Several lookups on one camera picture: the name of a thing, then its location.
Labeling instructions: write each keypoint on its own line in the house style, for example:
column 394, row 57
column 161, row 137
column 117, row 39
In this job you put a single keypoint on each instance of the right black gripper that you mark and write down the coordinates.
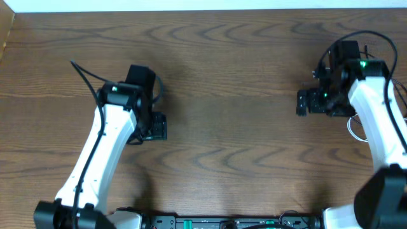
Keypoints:
column 313, row 105

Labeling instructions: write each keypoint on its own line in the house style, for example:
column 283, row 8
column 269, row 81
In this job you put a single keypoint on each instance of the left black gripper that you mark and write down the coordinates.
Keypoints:
column 159, row 128

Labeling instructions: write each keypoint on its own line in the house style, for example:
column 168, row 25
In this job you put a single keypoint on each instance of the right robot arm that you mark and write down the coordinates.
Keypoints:
column 353, row 86

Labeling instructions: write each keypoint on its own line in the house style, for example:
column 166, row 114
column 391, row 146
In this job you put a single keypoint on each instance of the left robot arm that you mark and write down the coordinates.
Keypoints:
column 124, row 116

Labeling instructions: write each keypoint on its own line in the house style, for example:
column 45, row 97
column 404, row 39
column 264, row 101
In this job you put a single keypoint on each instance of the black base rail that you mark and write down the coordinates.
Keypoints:
column 176, row 222

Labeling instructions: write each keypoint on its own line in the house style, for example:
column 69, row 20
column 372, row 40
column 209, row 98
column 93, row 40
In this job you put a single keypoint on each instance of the cardboard box wall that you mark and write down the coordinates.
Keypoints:
column 7, row 16

